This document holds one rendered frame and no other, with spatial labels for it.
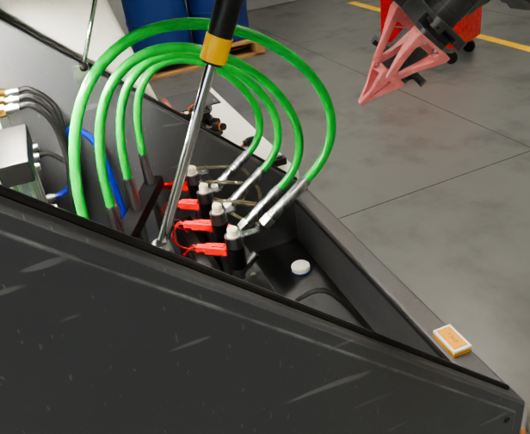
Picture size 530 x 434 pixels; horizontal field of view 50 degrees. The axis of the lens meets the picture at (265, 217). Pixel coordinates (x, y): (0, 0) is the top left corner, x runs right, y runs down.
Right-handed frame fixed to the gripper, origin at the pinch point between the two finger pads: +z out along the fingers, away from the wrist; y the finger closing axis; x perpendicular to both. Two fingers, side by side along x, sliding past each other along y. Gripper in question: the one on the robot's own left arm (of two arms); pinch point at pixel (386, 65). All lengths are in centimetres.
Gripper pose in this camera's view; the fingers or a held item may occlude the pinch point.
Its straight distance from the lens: 82.8
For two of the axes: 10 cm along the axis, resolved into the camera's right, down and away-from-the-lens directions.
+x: 7.5, 3.4, 5.7
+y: 2.1, 6.9, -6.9
